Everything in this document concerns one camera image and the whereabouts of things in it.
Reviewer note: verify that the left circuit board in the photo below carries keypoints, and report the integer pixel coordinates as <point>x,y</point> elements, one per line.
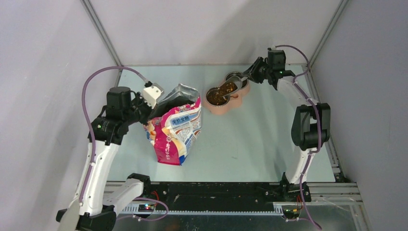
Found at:
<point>148,208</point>

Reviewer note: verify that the steel bowl far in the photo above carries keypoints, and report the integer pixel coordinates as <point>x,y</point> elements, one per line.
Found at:
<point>237,78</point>

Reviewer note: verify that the steel bowl near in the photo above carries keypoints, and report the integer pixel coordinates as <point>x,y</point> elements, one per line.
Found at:
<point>217,97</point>

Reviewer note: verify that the steel bowl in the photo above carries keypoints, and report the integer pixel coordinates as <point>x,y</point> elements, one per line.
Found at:
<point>237,78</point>
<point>217,97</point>

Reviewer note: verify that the circuit board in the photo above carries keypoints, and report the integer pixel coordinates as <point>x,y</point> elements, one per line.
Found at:
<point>291,214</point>
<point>148,208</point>

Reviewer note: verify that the pet food bag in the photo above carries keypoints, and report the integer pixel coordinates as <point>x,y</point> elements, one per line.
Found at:
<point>175,124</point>

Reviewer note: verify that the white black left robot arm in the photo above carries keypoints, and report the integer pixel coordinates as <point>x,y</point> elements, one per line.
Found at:
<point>90,210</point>

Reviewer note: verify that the right circuit board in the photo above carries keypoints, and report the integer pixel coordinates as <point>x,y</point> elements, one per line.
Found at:
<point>291,214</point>

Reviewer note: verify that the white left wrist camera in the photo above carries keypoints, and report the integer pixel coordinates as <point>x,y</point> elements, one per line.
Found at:
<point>151,93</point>

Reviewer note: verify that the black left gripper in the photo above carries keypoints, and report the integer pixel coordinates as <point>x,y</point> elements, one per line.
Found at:
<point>138,98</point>

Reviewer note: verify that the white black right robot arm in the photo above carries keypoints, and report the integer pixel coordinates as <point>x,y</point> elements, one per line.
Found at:
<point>311,121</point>

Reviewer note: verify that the brown pet food kibble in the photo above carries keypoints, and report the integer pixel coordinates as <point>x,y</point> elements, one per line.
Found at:
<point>221,94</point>

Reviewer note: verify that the pink double bowl stand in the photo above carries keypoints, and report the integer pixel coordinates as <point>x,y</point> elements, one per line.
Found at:
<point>234,101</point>

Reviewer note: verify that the metal food scoop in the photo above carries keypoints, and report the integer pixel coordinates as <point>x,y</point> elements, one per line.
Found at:
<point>229,86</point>

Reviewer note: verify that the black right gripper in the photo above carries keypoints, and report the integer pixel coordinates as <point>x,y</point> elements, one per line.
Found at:
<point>251,72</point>

